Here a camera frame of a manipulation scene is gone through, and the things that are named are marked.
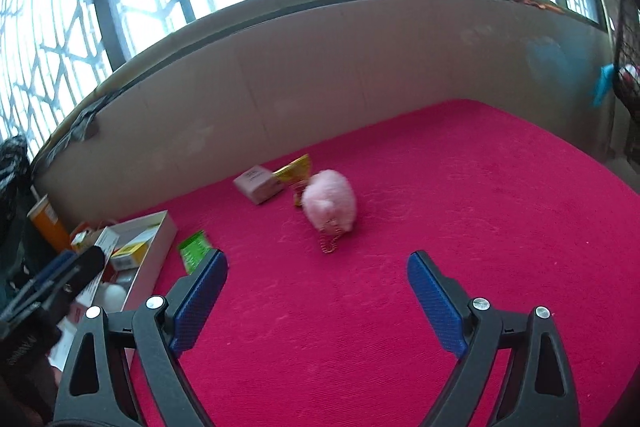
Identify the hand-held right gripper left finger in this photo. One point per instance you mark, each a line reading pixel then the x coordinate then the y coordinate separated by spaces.
pixel 200 302

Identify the white plush toy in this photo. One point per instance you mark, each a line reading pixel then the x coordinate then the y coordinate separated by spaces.
pixel 114 296

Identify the red blanket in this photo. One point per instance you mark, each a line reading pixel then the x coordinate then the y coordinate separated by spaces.
pixel 450 182

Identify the white tray box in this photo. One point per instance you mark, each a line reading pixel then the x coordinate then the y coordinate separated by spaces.
pixel 155 247

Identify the pink tissue pack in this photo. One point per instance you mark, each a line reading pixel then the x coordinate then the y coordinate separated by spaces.
pixel 257 184

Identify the white yellow box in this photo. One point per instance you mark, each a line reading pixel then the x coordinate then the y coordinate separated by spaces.
pixel 127 254

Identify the dark cloth bundle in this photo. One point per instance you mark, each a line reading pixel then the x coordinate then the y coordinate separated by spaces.
pixel 12 167

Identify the yellow snack packet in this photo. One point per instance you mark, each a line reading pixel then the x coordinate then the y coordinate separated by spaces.
pixel 295 169

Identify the green box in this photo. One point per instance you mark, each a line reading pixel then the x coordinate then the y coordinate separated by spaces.
pixel 194 249

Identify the blue plastic glove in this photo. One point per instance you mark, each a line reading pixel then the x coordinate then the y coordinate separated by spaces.
pixel 602 84

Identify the pink plush ball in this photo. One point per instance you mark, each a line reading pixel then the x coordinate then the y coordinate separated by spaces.
pixel 330 202

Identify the orange white small box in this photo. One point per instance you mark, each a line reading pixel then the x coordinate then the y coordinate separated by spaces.
pixel 85 237

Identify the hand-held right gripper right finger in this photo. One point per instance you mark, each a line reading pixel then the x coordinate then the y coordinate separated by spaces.
pixel 435 302

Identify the dark grey cloth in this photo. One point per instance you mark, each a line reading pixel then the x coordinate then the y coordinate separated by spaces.
pixel 82 127

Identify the orange paper cup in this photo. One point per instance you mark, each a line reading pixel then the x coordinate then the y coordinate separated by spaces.
pixel 47 224

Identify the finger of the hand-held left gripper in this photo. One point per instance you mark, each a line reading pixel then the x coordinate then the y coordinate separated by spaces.
pixel 90 262
pixel 50 269

